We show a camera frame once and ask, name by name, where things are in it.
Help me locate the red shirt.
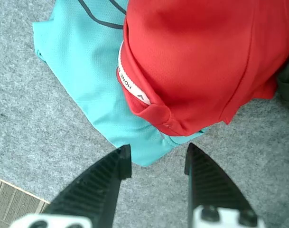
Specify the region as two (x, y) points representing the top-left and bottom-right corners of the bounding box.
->
(116, 0), (289, 137)

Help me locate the turquoise shirt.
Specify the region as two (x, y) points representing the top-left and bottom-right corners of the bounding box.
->
(32, 0), (209, 168)

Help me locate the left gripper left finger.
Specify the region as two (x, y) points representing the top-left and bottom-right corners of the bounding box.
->
(8, 144), (132, 228)

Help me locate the dark green shirt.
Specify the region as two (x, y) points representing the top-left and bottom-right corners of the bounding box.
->
(276, 55), (289, 113)

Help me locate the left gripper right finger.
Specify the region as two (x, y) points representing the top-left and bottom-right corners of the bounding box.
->
(184, 142), (266, 228)

